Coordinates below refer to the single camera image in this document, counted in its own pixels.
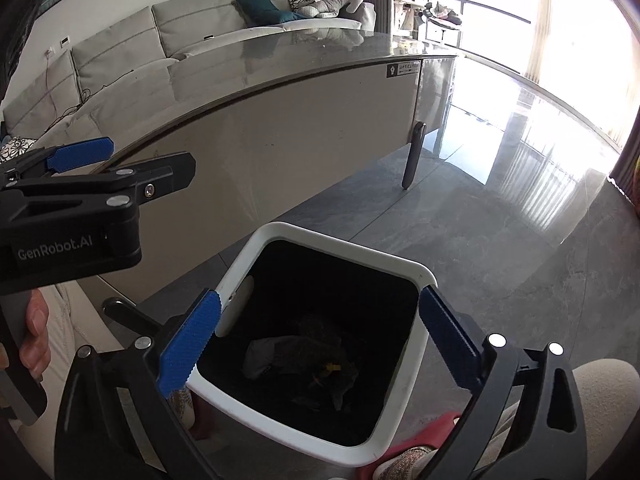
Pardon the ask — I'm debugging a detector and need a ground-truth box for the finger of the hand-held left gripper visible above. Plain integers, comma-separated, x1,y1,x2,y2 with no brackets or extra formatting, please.
0,151,197,223
0,136,115,186

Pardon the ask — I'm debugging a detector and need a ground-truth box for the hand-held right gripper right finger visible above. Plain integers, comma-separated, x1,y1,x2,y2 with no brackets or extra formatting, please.
419,285,588,480

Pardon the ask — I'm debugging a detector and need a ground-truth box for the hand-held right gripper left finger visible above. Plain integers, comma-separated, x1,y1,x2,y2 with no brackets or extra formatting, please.
54,287,223,480

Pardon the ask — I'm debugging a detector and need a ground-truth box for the grey terry cloth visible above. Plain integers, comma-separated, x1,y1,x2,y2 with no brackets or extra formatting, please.
292,314,362,362

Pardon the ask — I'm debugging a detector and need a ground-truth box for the white trash bin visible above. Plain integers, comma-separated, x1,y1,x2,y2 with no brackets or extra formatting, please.
187,221,435,468

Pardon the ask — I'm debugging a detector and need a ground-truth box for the person's left hand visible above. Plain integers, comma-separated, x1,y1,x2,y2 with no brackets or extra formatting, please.
20,289,52,387

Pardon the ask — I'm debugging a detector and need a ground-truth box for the person's left foot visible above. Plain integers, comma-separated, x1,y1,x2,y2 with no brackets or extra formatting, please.
166,386,197,432

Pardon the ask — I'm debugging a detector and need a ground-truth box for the person's foot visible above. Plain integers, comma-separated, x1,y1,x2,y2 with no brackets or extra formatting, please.
166,386,197,432
374,446,437,480

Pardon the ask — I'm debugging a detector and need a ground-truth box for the red slipper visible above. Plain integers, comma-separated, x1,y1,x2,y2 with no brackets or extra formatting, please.
357,411,463,480
189,394,222,442

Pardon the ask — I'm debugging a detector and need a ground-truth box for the light grey sofa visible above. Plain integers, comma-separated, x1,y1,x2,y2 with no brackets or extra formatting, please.
0,0,376,161

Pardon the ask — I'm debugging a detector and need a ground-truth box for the person's right foot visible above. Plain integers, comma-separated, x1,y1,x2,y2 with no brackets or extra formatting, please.
374,446,437,480

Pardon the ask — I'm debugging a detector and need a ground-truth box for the grey stone-top table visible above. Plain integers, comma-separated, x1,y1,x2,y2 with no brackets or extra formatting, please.
30,29,461,336

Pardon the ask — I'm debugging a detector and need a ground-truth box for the person's right leg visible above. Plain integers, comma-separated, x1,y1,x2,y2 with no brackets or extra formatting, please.
492,359,640,480

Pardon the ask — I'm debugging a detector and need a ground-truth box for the teal cushion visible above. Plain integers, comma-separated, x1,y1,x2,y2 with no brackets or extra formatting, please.
236,0,307,25

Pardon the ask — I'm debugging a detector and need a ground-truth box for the grey plush toy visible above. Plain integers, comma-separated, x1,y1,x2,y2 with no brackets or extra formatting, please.
295,0,367,20

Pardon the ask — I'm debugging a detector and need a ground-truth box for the black white table sticker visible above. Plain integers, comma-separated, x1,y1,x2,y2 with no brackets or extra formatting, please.
386,59,422,79

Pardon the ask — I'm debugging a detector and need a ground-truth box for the baby bouncer chair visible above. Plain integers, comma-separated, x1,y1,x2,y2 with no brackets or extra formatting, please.
419,1,465,45

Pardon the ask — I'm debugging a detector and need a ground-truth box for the sheer white curtain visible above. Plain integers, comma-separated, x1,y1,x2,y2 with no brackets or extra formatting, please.
520,0,640,156

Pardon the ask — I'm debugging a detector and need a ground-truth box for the black cable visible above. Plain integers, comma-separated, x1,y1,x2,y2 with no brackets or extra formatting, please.
44,54,93,121

